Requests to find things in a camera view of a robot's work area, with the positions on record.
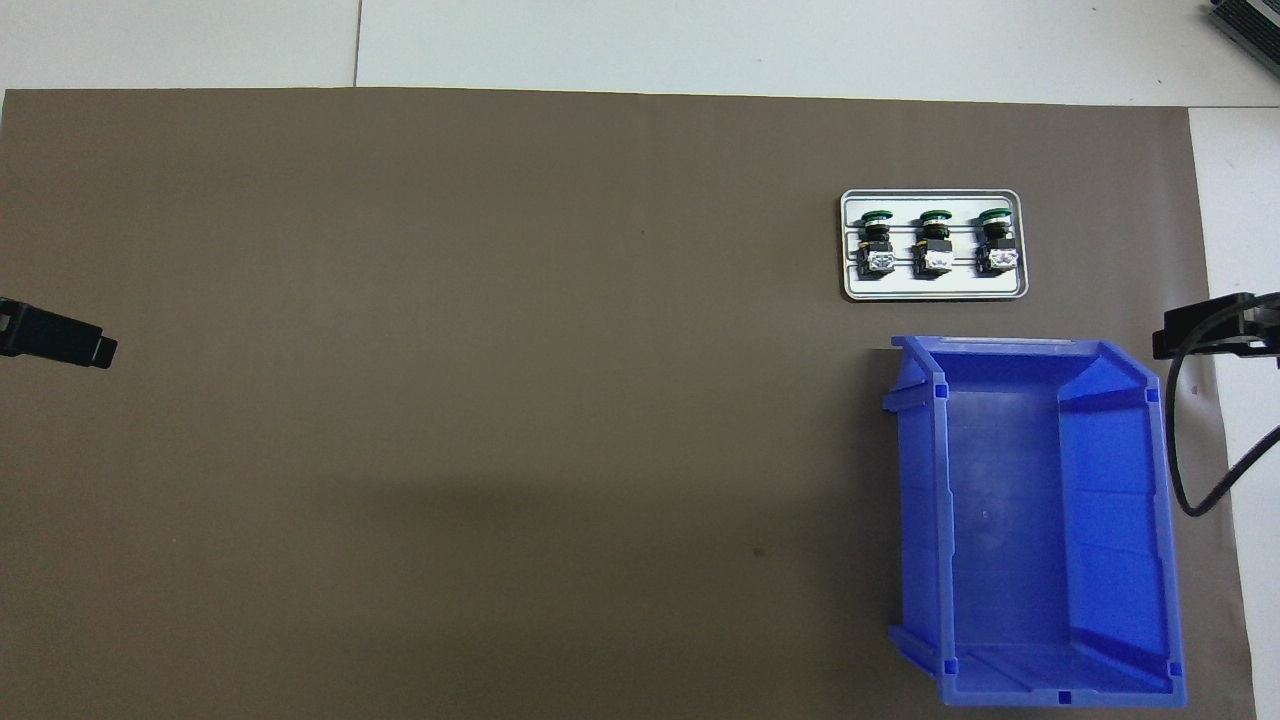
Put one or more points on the green push button switch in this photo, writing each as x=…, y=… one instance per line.
x=936, y=240
x=878, y=238
x=997, y=238

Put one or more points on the brown table mat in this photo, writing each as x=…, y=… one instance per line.
x=500, y=400

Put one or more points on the silver metal tray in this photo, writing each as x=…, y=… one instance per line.
x=905, y=205

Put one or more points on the blue plastic storage bin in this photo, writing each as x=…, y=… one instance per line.
x=1010, y=520

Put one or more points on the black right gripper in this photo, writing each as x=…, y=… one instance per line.
x=1265, y=335

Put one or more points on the grey ribbed metal device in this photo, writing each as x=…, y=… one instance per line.
x=1255, y=20

